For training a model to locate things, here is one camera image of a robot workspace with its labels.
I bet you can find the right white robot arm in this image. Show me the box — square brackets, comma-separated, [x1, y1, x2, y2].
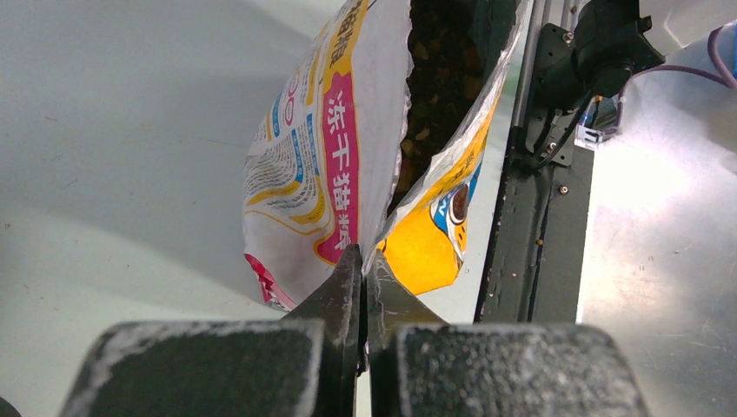
[532, 0, 736, 110]

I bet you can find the blue plastic bin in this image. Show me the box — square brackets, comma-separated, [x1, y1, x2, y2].
[718, 21, 736, 77]

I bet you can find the pet food bag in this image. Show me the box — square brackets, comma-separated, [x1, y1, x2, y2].
[242, 1, 528, 310]

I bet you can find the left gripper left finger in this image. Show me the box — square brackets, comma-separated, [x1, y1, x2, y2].
[283, 244, 362, 347]

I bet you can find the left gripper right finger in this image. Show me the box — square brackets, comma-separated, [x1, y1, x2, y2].
[366, 250, 447, 352]

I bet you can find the pet food kibble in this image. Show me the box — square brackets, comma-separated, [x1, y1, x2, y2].
[388, 1, 483, 211]

